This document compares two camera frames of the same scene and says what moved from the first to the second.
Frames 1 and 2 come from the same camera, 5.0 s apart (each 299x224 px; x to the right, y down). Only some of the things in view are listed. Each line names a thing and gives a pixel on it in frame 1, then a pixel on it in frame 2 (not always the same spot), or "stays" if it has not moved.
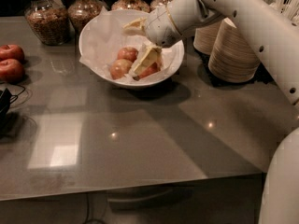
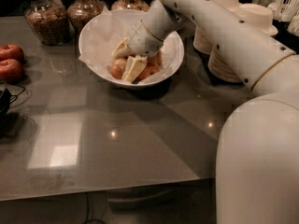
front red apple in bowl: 149,70 stays
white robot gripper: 159,26 -> 141,40
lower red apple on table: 11,71 stays
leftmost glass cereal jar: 47,17 stays
